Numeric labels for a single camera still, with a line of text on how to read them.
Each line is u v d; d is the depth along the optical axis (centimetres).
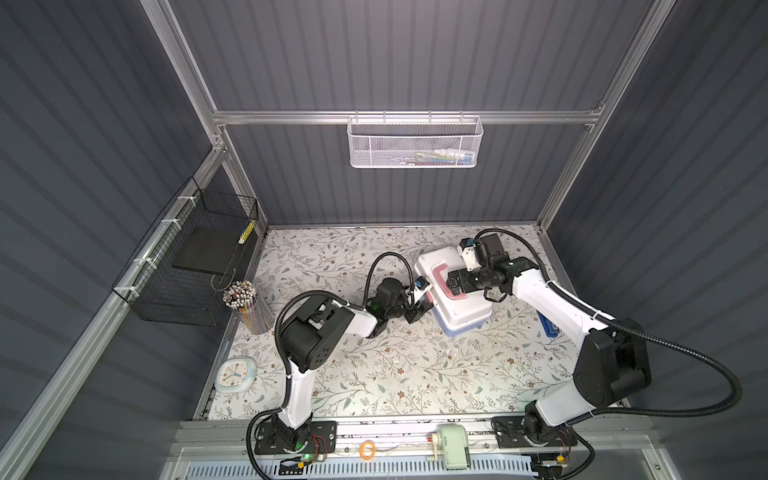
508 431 73
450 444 68
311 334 52
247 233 82
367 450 72
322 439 72
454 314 82
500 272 63
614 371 44
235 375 81
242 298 79
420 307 87
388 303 77
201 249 74
